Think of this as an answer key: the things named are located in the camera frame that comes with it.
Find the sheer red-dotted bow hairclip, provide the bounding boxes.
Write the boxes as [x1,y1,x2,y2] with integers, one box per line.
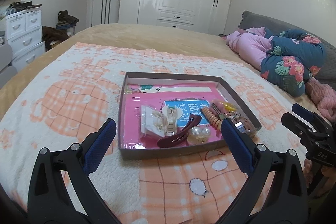
[224,111,255,133]

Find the small blue clear box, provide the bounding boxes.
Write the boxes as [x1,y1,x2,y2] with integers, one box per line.
[235,122,246,133]

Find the yellow hair accessory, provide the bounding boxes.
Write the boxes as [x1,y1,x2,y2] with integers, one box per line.
[221,102,237,112]

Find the orange spiral hair tie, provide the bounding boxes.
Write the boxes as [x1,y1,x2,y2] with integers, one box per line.
[200,106,224,131]

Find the pearl earrings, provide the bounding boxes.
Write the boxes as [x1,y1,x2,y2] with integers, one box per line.
[187,126,211,145]

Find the small white earring card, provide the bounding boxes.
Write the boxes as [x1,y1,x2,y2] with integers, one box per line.
[140,105,167,139]

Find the beige claw hair clip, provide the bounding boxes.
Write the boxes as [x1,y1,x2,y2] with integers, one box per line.
[161,106,183,137]

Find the right hand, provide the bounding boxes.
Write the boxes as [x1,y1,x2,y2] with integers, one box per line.
[303,159,335,188]

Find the pink knitted cloth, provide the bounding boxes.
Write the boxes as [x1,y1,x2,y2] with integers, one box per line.
[305,77,336,123]

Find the grey pillow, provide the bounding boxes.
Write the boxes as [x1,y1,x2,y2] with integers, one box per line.
[239,10,335,89]

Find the teal floral quilt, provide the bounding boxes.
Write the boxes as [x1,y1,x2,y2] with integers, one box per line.
[260,29,325,97]

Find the pink quilt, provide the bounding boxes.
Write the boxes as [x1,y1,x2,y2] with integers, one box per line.
[225,27,272,71]

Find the peach white fleece blanket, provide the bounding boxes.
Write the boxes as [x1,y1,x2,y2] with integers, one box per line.
[1,43,306,223]

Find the pink book in box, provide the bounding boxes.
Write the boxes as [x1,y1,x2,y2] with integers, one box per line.
[118,81,228,154]

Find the shallow brown cardboard box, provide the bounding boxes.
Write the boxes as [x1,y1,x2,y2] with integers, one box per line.
[118,72,262,160]

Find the white drawer cabinet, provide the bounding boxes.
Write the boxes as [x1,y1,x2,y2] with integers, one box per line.
[1,7,46,71]

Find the dark clothes pile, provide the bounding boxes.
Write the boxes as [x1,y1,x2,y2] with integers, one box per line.
[56,10,79,30]

